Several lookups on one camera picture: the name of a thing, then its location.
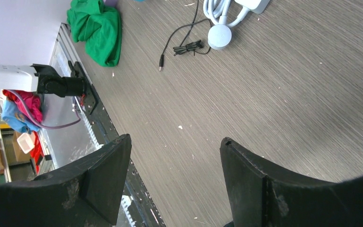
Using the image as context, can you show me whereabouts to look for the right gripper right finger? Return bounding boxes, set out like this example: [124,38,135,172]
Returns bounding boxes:
[220,137,363,227]

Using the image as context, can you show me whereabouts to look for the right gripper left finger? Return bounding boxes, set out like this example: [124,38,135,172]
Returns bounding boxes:
[0,134,133,227]

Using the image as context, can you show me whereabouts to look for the light blue cable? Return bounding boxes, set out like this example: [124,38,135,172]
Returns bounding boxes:
[202,0,251,51]

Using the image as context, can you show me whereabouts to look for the green cloth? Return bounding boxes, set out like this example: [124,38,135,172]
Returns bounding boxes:
[67,0,122,67]

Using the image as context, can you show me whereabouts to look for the black thin cable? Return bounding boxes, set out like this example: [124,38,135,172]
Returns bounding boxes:
[158,0,214,72]

